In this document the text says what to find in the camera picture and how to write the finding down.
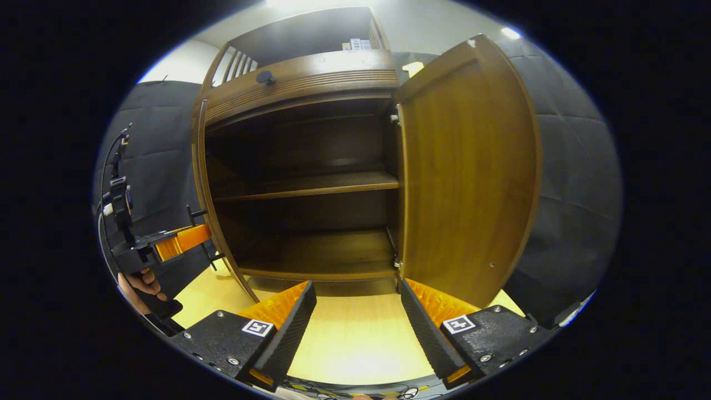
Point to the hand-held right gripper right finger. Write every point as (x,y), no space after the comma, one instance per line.
(427,333)

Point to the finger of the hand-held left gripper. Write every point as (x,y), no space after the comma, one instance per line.
(183,241)

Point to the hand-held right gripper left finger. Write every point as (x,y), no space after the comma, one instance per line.
(289,328)

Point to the wooden cabinet shelf board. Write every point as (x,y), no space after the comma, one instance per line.
(311,186)

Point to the cream plush toy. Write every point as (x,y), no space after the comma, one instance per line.
(222,269)

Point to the black backdrop cloth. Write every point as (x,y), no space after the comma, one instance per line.
(572,194)

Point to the wooden drawer with black knob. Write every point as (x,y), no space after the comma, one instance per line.
(333,78)

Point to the large ceiling light panel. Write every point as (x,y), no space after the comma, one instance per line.
(311,3)

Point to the small ceiling light panel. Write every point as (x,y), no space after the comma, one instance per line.
(511,33)

